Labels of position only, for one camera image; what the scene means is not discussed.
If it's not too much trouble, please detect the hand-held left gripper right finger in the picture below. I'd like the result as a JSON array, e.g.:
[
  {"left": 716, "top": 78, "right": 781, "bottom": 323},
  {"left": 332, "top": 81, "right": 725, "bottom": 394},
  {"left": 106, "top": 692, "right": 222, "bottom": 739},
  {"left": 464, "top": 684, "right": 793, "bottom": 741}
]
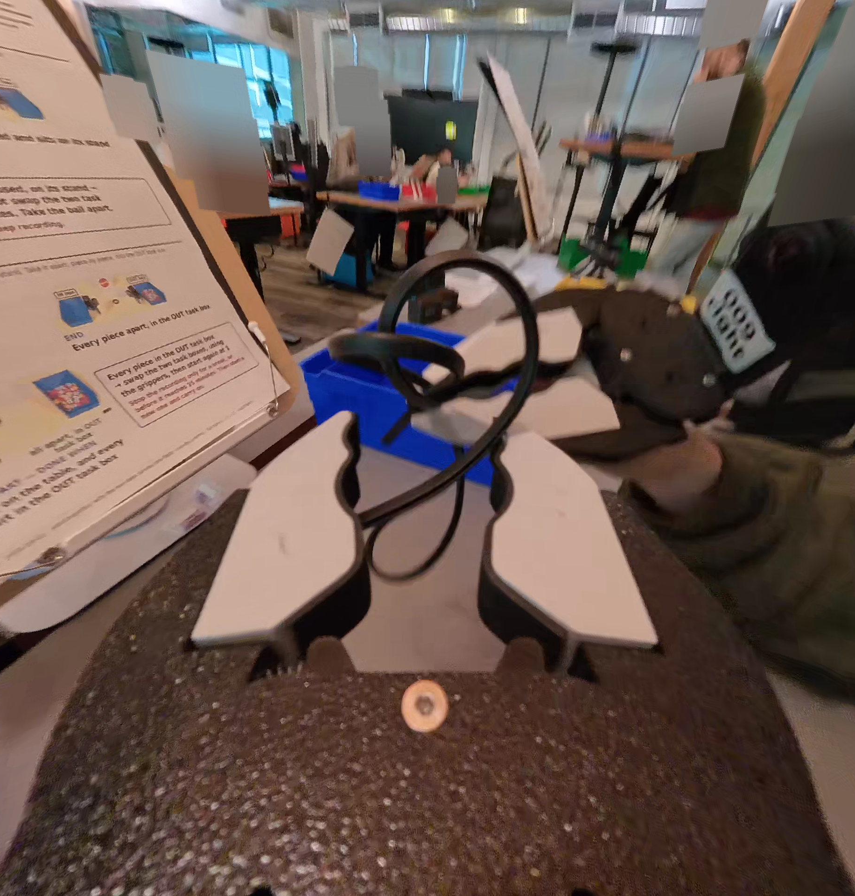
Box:
[{"left": 477, "top": 430, "right": 661, "bottom": 672}]

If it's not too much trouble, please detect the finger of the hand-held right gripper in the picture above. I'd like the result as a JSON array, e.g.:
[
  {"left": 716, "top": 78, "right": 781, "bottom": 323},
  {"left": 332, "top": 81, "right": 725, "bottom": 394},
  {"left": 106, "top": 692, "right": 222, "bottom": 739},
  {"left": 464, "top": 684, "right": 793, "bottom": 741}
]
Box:
[
  {"left": 408, "top": 377, "right": 622, "bottom": 443},
  {"left": 422, "top": 307, "right": 585, "bottom": 387}
]

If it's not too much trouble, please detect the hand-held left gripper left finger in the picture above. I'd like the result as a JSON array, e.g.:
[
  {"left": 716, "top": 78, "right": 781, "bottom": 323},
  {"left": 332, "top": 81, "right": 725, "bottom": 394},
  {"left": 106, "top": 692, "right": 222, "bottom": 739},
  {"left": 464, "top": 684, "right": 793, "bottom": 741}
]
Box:
[{"left": 189, "top": 411, "right": 372, "bottom": 665}]

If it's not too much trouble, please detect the blue plastic bin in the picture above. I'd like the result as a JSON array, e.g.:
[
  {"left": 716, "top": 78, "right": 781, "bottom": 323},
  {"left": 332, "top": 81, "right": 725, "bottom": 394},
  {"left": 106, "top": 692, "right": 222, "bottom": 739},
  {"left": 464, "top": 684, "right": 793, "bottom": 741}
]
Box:
[{"left": 299, "top": 321, "right": 521, "bottom": 489}]

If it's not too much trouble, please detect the person's right hand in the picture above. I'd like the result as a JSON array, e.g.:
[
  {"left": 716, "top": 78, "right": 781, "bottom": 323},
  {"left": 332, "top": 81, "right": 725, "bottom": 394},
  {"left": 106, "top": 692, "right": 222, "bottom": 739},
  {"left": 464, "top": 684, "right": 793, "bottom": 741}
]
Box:
[{"left": 624, "top": 426, "right": 724, "bottom": 504}]

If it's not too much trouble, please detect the green plastic bin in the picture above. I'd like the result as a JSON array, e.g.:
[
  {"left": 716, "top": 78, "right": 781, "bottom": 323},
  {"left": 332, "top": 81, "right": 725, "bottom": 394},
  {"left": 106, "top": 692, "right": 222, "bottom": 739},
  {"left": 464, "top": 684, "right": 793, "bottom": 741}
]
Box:
[{"left": 558, "top": 237, "right": 647, "bottom": 277}]

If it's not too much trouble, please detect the white card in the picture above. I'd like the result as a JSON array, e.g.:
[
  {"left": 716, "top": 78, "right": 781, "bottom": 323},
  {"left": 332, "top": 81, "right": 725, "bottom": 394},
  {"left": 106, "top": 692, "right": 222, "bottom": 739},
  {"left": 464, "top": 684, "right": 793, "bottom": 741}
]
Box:
[
  {"left": 426, "top": 217, "right": 470, "bottom": 261},
  {"left": 306, "top": 208, "right": 356, "bottom": 272}
]

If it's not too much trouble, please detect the blue box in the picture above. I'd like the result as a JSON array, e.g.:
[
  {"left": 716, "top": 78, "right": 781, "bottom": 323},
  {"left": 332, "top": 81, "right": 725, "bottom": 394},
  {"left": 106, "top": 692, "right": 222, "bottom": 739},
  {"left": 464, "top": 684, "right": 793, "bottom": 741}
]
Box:
[{"left": 321, "top": 251, "right": 364, "bottom": 289}]

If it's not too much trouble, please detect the wooden-top table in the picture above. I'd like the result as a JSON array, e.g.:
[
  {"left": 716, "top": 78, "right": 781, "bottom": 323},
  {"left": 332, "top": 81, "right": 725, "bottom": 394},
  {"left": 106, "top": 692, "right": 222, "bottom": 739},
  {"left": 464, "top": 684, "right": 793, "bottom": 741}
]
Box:
[{"left": 315, "top": 188, "right": 490, "bottom": 294}]

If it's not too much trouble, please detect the white stand base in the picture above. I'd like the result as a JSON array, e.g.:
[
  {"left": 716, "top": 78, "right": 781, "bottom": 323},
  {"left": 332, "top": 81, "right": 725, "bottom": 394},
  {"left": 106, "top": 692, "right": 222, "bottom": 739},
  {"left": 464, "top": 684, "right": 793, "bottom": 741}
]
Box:
[{"left": 0, "top": 454, "right": 259, "bottom": 634}]

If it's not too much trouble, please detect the wooden standing desk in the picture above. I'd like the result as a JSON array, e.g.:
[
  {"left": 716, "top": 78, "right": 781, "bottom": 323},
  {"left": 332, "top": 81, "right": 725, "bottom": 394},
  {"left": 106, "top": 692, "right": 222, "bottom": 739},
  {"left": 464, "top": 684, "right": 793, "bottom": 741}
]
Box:
[{"left": 559, "top": 133, "right": 687, "bottom": 246}]

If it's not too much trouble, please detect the white tilted board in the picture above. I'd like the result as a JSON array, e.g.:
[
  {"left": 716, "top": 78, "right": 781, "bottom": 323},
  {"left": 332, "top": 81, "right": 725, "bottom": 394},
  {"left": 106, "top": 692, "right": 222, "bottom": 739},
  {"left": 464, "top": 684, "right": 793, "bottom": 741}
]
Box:
[{"left": 478, "top": 55, "right": 546, "bottom": 245}]

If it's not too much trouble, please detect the black monitor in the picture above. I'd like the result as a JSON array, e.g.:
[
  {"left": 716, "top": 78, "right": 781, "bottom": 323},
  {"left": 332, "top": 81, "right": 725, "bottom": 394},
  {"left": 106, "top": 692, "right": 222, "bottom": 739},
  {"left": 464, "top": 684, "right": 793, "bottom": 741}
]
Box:
[{"left": 387, "top": 93, "right": 479, "bottom": 163}]

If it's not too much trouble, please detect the black lamp stand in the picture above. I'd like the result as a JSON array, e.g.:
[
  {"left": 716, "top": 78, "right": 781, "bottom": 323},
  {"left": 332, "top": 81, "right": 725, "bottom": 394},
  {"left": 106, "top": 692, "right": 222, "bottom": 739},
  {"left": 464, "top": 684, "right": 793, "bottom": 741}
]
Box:
[{"left": 590, "top": 38, "right": 644, "bottom": 246}]

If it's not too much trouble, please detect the printed instruction sheet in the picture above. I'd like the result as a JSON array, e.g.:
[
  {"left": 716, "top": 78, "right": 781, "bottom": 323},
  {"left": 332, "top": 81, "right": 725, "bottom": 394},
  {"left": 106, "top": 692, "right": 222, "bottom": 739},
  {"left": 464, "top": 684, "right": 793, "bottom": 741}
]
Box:
[{"left": 0, "top": 0, "right": 290, "bottom": 582}]

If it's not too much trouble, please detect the white cord with metal ring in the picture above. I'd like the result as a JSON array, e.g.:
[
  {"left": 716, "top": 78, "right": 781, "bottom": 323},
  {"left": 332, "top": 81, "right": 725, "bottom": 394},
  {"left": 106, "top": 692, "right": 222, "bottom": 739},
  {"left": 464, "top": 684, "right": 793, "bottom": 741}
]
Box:
[{"left": 247, "top": 321, "right": 283, "bottom": 419}]

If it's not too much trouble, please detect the wooden post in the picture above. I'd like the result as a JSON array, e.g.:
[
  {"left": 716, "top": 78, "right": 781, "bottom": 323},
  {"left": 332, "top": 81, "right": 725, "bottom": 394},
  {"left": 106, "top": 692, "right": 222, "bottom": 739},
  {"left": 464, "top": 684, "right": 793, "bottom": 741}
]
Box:
[{"left": 687, "top": 0, "right": 838, "bottom": 295}]

